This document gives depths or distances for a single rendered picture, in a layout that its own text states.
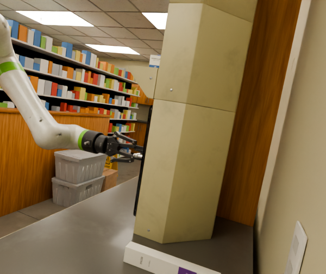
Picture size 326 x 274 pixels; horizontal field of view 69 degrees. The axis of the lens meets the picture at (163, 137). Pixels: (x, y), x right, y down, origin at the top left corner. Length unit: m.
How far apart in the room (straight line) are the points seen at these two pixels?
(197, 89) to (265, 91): 0.41
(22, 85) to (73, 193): 2.18
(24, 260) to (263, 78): 1.04
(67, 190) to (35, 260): 2.44
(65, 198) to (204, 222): 2.51
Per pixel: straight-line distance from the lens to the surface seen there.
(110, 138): 0.99
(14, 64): 1.19
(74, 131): 1.05
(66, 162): 3.12
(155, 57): 0.92
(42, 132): 0.97
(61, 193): 3.27
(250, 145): 1.10
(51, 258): 0.78
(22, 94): 1.09
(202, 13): 0.81
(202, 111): 0.79
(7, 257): 0.80
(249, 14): 0.92
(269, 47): 1.14
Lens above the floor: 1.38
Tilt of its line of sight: 6 degrees down
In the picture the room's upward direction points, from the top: 9 degrees clockwise
